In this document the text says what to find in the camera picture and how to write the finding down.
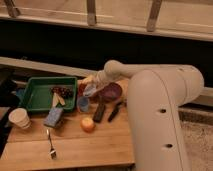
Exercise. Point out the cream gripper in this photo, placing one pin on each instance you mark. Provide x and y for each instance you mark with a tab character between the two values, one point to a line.
89	79

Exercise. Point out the white cloth towel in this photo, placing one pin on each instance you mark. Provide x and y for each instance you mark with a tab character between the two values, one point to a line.
90	90

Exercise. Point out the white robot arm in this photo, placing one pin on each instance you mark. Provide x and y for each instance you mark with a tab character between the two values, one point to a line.
154	94

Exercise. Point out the red bowl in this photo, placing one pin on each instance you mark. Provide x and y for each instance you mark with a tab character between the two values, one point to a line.
81	88

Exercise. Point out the purple bowl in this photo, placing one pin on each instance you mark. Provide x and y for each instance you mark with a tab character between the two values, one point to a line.
111	92

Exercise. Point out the small blue cup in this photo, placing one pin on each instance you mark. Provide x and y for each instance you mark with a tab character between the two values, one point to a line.
83	104

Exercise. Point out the dark grape bunch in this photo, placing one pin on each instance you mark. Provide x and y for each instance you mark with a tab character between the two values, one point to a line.
62	91

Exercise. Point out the black rectangular block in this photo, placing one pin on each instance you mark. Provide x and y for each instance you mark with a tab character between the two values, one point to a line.
99	112

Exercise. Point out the black marker pen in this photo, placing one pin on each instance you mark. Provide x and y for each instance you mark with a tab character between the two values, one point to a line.
115	111

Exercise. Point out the yellow cheese wedge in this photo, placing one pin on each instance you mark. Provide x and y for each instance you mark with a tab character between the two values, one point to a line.
57	99

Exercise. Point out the orange apple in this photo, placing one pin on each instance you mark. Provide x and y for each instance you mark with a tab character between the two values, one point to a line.
87	124

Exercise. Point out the blue sponge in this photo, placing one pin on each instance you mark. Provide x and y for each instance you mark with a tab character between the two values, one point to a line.
53	117

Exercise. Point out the green plastic tray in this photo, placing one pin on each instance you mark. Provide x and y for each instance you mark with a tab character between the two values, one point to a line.
37	97

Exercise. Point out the blue object behind tray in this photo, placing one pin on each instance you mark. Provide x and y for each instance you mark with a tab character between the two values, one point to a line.
20	93

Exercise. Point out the white paper cup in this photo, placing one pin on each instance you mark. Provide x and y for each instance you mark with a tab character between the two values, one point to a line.
20	118

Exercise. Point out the metal fork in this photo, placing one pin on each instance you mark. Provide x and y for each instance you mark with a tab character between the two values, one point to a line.
52	150

